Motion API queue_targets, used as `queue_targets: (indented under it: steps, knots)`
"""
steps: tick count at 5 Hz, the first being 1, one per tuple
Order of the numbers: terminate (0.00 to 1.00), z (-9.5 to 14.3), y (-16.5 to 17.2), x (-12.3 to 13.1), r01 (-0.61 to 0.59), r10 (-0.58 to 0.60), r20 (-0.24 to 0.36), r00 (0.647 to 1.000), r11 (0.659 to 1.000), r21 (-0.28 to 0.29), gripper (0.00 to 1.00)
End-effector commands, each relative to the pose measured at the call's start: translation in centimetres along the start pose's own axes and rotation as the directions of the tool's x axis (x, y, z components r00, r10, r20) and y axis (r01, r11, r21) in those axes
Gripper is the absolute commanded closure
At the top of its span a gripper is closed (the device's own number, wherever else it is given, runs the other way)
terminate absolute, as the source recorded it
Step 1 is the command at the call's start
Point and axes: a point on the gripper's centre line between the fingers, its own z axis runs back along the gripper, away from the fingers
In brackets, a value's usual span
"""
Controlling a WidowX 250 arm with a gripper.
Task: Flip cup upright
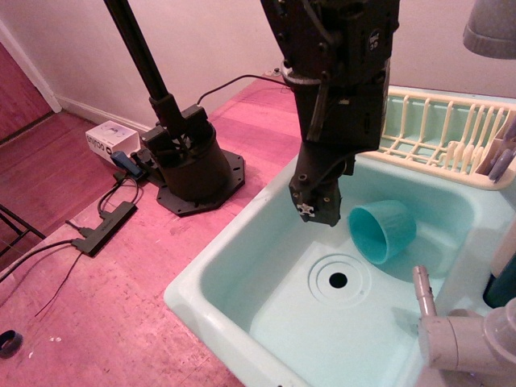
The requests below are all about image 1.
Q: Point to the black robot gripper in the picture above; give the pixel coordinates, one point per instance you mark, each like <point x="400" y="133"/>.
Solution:
<point x="353" y="120"/>

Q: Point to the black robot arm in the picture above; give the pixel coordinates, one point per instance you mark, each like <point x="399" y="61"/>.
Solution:
<point x="336" y="62"/>

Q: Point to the teal plastic cup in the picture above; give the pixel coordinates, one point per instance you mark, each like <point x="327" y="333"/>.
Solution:
<point x="381" y="230"/>

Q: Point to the mint green toy sink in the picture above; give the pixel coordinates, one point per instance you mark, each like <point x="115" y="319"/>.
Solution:
<point x="282" y="302"/>

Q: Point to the cream dish drying rack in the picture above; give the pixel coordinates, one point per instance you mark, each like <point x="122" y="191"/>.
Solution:
<point x="451" y="137"/>

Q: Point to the grey utensils in rack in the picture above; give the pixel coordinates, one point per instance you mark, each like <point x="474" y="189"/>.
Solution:
<point x="504" y="155"/>

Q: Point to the blue black clamp tool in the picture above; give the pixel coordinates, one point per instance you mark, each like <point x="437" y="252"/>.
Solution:
<point x="121" y="160"/>

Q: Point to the dark green bottle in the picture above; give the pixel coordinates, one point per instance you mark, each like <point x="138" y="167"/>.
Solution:
<point x="500" y="290"/>

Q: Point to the white toy faucet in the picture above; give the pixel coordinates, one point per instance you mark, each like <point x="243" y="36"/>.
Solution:
<point x="464" y="342"/>

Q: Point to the black usb hub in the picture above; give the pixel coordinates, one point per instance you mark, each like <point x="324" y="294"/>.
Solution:
<point x="97" y="238"/>

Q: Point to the white oculus box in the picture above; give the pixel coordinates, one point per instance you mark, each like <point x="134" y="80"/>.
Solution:
<point x="110" y="137"/>

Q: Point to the grey lamp shade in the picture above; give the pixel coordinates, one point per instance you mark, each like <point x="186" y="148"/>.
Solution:
<point x="490" y="29"/>

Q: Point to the black tape roll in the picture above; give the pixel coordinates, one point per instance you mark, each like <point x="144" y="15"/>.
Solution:
<point x="11" y="342"/>

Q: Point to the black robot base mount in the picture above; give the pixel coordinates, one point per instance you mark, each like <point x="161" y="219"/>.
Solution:
<point x="198" y="176"/>

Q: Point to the black metal frame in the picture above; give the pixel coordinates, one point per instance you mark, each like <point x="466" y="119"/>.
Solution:
<point x="19" y="226"/>

